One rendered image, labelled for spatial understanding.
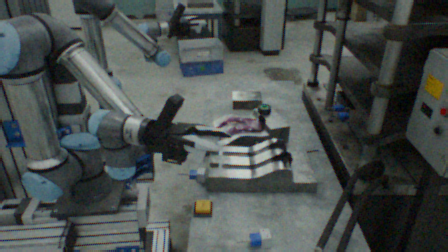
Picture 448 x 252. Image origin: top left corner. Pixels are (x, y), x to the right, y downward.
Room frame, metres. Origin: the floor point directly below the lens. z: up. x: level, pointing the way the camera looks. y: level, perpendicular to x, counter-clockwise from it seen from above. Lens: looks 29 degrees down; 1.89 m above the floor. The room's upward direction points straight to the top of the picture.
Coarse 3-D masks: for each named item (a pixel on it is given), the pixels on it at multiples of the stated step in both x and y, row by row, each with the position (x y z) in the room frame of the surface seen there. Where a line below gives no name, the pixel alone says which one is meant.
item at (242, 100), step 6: (234, 96) 2.21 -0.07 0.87; (240, 96) 2.24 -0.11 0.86; (246, 96) 2.25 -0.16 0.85; (252, 96) 2.25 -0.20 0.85; (258, 96) 2.21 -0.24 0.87; (234, 102) 2.15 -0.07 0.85; (240, 102) 2.15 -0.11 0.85; (246, 102) 2.15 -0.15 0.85; (252, 102) 2.15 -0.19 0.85; (258, 102) 2.15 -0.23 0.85; (234, 108) 2.15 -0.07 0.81; (240, 108) 2.15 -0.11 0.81; (246, 108) 2.15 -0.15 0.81; (252, 108) 2.15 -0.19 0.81
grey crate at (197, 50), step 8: (184, 40) 5.14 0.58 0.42; (192, 40) 5.17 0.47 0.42; (200, 40) 5.20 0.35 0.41; (208, 40) 5.23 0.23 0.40; (216, 40) 5.25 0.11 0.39; (184, 48) 4.77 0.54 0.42; (192, 48) 4.79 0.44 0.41; (200, 48) 4.82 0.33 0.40; (208, 48) 4.85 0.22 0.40; (216, 48) 4.87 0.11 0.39; (184, 56) 4.77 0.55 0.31; (192, 56) 4.80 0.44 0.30; (200, 56) 4.82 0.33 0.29; (208, 56) 4.85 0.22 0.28; (216, 56) 4.88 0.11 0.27
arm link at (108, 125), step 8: (96, 112) 0.81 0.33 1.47; (104, 112) 0.81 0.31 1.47; (112, 112) 0.80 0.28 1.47; (120, 112) 0.82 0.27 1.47; (96, 120) 0.79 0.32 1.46; (104, 120) 0.78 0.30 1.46; (112, 120) 0.78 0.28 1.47; (120, 120) 0.77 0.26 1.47; (96, 128) 0.77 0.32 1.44; (104, 128) 0.77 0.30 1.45; (112, 128) 0.76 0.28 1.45; (120, 128) 0.76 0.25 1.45; (96, 136) 0.78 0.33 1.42; (104, 136) 0.77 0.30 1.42; (112, 136) 0.76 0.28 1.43; (120, 136) 0.75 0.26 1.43; (104, 144) 0.77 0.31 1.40; (112, 144) 0.77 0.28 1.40; (120, 144) 0.77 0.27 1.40
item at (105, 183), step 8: (96, 176) 0.98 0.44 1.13; (104, 176) 1.02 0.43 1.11; (80, 184) 0.96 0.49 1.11; (88, 184) 0.97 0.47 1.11; (96, 184) 0.98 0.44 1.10; (104, 184) 1.00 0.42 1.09; (72, 192) 0.98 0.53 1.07; (80, 192) 0.95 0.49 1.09; (88, 192) 0.96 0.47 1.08; (96, 192) 0.97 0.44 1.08; (104, 192) 0.98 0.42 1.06; (72, 200) 0.96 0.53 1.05; (80, 200) 0.95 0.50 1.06; (88, 200) 0.95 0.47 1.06; (96, 200) 0.96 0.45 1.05
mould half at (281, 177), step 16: (224, 160) 1.42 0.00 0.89; (240, 160) 1.43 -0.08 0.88; (256, 160) 1.42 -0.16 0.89; (288, 160) 1.36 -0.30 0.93; (304, 160) 1.47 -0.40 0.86; (224, 176) 1.30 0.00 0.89; (240, 176) 1.30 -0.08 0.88; (256, 176) 1.30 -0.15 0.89; (272, 176) 1.29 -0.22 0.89; (288, 176) 1.29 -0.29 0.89; (304, 176) 1.34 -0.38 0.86
